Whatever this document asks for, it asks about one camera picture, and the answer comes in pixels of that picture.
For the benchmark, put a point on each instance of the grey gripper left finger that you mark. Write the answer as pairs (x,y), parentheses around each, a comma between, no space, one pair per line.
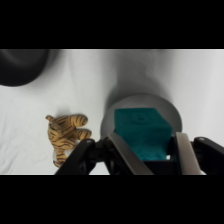
(128,156)

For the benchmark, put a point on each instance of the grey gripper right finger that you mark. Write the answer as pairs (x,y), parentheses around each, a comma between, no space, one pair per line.
(188,155)

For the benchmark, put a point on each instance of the teal blue foam cube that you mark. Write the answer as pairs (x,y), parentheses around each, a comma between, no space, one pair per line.
(143,133)

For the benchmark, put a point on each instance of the grey metal bowl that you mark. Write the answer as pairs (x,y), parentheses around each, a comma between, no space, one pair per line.
(110,121)

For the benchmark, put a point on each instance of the black bowl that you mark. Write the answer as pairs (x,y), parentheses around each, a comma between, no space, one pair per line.
(20,66)

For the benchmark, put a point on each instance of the striped tiger plush toy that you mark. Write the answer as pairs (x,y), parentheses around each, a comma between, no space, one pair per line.
(63,133)

